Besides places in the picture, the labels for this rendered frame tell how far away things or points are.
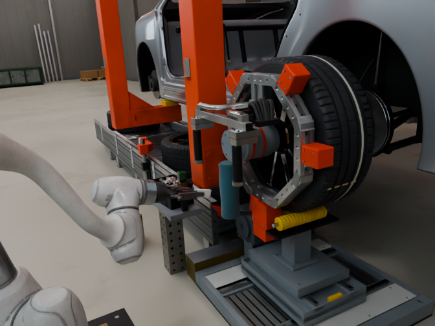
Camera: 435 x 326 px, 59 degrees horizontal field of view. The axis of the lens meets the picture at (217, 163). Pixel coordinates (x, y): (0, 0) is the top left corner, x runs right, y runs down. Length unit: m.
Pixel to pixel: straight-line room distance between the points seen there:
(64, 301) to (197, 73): 1.18
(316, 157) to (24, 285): 0.99
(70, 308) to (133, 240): 0.25
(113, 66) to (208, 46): 1.94
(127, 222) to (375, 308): 1.22
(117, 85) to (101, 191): 2.56
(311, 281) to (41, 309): 1.12
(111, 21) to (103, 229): 2.79
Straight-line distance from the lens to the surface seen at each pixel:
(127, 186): 1.30
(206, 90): 1.93
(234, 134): 1.35
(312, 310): 1.77
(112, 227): 1.20
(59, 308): 1.19
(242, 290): 2.05
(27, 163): 1.08
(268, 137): 1.58
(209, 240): 2.35
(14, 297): 1.31
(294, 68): 1.43
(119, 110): 3.79
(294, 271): 1.89
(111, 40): 3.76
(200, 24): 1.92
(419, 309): 2.04
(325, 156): 1.38
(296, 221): 1.68
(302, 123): 1.40
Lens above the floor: 1.24
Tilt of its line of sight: 17 degrees down
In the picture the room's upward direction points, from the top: 3 degrees counter-clockwise
